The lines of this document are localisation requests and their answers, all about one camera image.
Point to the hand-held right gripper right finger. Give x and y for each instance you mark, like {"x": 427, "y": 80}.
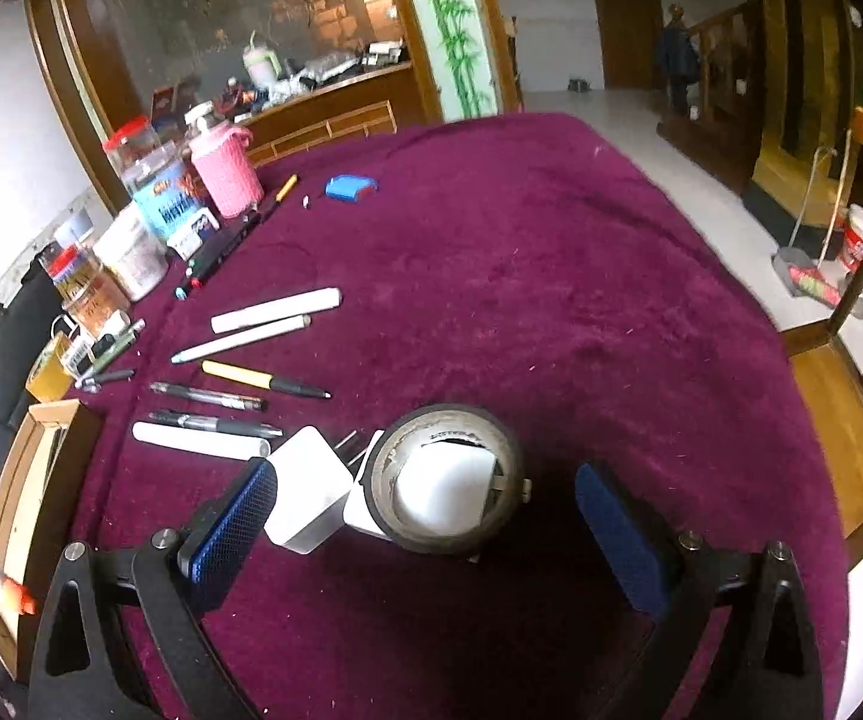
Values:
{"x": 615, "y": 532}

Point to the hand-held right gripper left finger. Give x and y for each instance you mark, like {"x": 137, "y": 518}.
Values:
{"x": 232, "y": 525}

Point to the white charger cube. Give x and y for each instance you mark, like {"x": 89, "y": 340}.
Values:
{"x": 304, "y": 487}

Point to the white cylinder stick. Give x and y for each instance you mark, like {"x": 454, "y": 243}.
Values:
{"x": 191, "y": 440}

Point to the clear black gel pen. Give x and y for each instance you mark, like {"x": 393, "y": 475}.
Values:
{"x": 206, "y": 395}

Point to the cardboard box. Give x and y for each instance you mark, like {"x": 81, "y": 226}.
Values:
{"x": 79, "y": 465}

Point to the dark tape roll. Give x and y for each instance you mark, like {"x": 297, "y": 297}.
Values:
{"x": 510, "y": 450}

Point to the yellow black pen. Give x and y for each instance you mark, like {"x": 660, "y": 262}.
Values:
{"x": 251, "y": 377}

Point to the white power adapter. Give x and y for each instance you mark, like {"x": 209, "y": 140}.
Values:
{"x": 439, "y": 487}

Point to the white stylus pen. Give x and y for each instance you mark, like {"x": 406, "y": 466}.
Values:
{"x": 244, "y": 339}

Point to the thick white tube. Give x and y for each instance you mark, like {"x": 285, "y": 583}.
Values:
{"x": 274, "y": 310}

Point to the yellow tape roll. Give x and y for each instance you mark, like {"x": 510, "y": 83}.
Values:
{"x": 45, "y": 371}

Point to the short black pen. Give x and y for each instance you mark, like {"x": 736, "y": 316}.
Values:
{"x": 105, "y": 379}

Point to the white barcode box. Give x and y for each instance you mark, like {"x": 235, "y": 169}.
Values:
{"x": 79, "y": 358}

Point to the green grey marker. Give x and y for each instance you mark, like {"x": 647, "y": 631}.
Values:
{"x": 120, "y": 345}

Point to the black marker green cap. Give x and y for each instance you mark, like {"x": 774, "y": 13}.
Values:
{"x": 206, "y": 270}

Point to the white plastic jar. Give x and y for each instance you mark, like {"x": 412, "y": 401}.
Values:
{"x": 131, "y": 255}

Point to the small white printed box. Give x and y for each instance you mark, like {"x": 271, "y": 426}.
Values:
{"x": 193, "y": 234}

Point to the grey dustpan with broom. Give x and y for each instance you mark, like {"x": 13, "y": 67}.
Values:
{"x": 802, "y": 274}

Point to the blue label container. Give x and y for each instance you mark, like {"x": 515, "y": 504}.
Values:
{"x": 169, "y": 202}

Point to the metal bowl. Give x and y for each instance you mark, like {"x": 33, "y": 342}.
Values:
{"x": 860, "y": 304}

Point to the blue eraser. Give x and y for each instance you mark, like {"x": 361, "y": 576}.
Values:
{"x": 349, "y": 187}

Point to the pink knitted bottle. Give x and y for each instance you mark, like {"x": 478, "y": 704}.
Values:
{"x": 225, "y": 165}

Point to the clear jar red lid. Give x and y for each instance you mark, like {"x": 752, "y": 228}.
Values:
{"x": 139, "y": 154}

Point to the white bucket red label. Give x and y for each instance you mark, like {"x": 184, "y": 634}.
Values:
{"x": 858, "y": 236}

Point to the pair of shoes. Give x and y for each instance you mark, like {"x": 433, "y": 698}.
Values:
{"x": 577, "y": 84}

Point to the wooden stair railing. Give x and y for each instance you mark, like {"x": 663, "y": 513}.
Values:
{"x": 731, "y": 90}

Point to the white cup with straw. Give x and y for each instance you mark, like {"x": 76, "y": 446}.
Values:
{"x": 260, "y": 64}

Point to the wooden sideboard with mirror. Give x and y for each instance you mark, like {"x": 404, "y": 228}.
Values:
{"x": 176, "y": 30}

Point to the wooden door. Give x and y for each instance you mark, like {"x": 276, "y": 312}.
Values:
{"x": 626, "y": 15}

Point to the bamboo painting panel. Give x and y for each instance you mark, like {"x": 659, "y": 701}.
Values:
{"x": 446, "y": 22}

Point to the wooden wall cabinet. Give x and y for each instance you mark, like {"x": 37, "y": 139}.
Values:
{"x": 798, "y": 52}

